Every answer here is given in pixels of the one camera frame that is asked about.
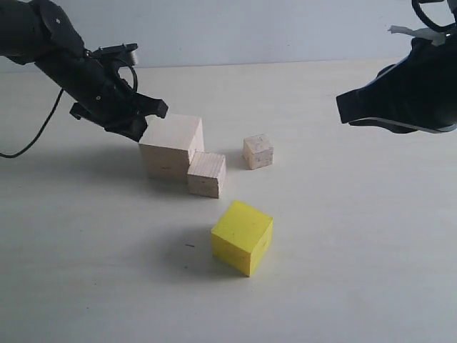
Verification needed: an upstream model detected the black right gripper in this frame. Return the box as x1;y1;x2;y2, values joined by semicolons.
336;35;456;129

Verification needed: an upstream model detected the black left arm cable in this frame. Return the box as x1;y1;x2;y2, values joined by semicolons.
0;89;65;159

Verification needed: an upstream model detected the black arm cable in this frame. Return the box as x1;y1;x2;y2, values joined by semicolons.
410;0;457;33
0;89;65;159

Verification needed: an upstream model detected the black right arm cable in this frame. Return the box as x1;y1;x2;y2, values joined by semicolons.
410;0;457;33

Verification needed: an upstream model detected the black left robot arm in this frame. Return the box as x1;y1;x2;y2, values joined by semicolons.
1;1;169;141

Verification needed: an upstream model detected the large wooden cube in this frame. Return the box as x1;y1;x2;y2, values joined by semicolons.
139;114;205;183

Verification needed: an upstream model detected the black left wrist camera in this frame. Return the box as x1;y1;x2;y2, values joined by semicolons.
93;43;139;66

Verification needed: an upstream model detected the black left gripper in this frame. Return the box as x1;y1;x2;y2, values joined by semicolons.
36;49;168;142

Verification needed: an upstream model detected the small wooden cube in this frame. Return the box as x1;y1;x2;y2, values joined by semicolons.
243;134;274;170

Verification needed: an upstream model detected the yellow cube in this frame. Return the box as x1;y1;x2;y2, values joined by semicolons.
210;200;273;277

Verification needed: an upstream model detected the medium wooden cube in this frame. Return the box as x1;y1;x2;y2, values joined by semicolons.
187;151;226;199

